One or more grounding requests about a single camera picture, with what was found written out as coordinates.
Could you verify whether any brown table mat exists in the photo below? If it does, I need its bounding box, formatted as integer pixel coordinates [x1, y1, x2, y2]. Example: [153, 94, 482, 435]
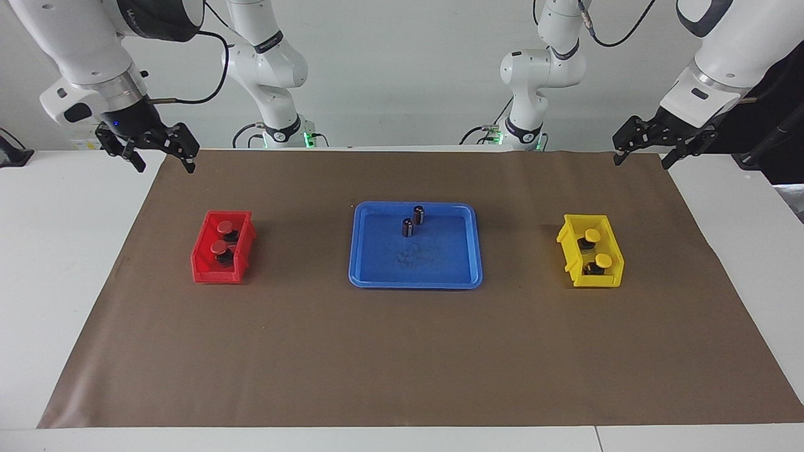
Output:
[36, 149, 804, 429]

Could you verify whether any red plastic bin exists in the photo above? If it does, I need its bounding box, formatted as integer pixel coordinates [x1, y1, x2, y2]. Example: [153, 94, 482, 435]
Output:
[190, 210, 257, 284]

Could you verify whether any black background panel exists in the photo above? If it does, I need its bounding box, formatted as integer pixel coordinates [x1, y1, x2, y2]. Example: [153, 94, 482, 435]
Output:
[710, 41, 804, 186]

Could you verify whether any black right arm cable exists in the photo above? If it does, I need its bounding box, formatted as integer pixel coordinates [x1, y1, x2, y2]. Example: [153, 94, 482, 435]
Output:
[146, 0, 231, 105]

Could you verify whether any grey metallic object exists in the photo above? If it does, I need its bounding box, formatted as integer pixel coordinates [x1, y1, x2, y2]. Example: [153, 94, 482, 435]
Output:
[774, 184, 804, 225]

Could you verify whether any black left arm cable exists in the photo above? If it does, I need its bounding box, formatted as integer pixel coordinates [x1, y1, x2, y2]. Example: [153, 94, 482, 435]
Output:
[578, 0, 657, 48]

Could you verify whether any black stand pole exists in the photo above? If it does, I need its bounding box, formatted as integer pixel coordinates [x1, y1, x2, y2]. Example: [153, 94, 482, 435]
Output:
[740, 104, 804, 169]

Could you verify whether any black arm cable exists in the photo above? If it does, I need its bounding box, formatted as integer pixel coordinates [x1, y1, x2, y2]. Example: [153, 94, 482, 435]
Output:
[146, 0, 231, 105]
[578, 0, 657, 48]

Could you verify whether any black device with cable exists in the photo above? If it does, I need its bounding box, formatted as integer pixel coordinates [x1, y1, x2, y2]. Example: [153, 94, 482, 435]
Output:
[0, 127, 35, 168]

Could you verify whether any yellow plastic bin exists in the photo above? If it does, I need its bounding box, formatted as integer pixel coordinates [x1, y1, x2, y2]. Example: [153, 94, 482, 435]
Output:
[556, 214, 625, 289]

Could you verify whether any blue plastic tray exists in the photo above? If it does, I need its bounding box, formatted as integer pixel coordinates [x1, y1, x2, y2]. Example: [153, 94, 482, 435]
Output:
[349, 201, 484, 290]

